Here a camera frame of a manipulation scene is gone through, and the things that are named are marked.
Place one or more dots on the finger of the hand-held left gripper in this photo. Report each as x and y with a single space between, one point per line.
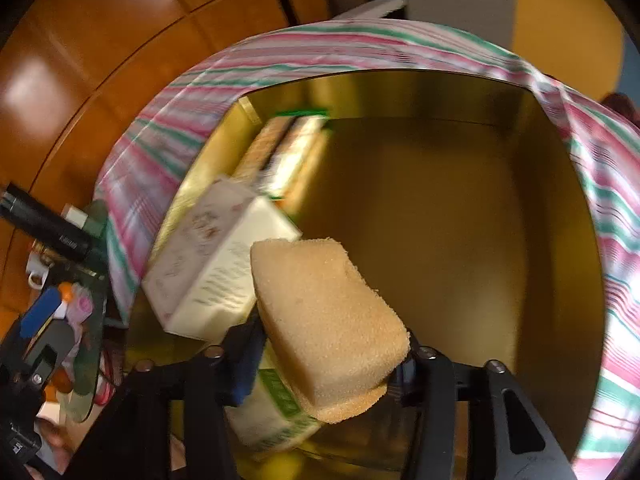
47 357
40 312

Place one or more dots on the cracker box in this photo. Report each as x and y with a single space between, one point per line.
260 150
297 155

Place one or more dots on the tan sponge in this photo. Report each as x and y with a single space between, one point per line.
325 320

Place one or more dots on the black cylindrical device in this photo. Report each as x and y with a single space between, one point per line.
45 227

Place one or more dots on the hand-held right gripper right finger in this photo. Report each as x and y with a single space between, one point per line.
435 385

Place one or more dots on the yellow panel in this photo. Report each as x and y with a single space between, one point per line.
565 20

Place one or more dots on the white mug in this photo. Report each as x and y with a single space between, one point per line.
37 272

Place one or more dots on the white green carton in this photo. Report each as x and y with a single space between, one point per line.
270 420

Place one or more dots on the dark red furry object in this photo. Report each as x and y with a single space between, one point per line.
622 107

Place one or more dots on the white serrated object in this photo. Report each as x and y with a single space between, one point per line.
377 7

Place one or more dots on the gold-lined storage box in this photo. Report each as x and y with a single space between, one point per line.
425 210

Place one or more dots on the wooden cabinet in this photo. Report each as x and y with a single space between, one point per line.
100 60

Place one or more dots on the grey panel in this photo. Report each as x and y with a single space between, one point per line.
460 0

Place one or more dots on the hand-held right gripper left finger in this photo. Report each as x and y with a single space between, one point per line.
246 375

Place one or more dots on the white cardboard box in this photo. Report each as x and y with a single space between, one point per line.
215 270

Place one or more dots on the pink green striped cloth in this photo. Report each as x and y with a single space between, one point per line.
350 45

